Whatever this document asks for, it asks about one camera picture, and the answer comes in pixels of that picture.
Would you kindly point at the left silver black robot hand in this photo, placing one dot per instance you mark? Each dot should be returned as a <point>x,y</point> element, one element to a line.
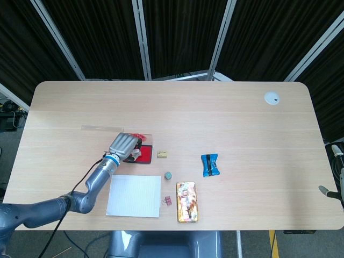
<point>123,146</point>

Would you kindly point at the right grey white robot hand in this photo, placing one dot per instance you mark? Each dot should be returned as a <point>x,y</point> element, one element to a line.
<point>341,182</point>

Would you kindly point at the red white stamp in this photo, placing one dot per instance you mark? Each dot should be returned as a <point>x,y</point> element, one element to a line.
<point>137,154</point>

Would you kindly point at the grey robot base body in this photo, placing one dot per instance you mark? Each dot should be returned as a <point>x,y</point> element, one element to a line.
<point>166,244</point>

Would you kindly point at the red ink pad case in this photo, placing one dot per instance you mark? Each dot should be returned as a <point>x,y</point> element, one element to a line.
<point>146,153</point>

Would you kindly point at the clear plastic ruler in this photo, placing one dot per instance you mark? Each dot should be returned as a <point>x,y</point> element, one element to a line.
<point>102,128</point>

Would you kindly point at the pale yellow eraser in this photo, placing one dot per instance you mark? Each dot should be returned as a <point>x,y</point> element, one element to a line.
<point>162,154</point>

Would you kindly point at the white lined paper pad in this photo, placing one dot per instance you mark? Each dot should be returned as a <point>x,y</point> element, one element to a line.
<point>134,196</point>

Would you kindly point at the small grey-green cube box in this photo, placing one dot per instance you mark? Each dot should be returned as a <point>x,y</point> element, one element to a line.
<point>168,176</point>

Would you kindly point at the pink binder clip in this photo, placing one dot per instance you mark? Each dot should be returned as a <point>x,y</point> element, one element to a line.
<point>168,201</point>

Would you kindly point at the yellow potato chip box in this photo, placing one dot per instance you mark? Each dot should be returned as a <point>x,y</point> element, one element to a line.
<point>187,201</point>

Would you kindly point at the blue snack packet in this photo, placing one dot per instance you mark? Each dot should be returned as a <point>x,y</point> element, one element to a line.
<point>211,165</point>

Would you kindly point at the yellow floor tape strip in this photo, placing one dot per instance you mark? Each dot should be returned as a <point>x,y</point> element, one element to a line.
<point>273,244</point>

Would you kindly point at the white partition floor bar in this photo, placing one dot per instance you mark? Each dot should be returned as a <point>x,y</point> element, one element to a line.
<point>188,76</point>

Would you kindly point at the white table leg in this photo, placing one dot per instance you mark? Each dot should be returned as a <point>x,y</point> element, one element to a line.
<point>239,244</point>

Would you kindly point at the black pleated curtain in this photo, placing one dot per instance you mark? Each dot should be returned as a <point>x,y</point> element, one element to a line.
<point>182,32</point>

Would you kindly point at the white partition frame post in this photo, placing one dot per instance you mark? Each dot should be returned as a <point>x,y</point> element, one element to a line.
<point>317,49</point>
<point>58,40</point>
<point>142,40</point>
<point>13,97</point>
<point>221,40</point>

